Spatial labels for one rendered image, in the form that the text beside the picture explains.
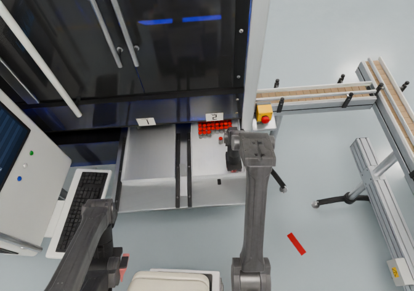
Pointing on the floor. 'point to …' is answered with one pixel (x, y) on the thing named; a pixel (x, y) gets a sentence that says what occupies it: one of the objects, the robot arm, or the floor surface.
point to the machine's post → (254, 47)
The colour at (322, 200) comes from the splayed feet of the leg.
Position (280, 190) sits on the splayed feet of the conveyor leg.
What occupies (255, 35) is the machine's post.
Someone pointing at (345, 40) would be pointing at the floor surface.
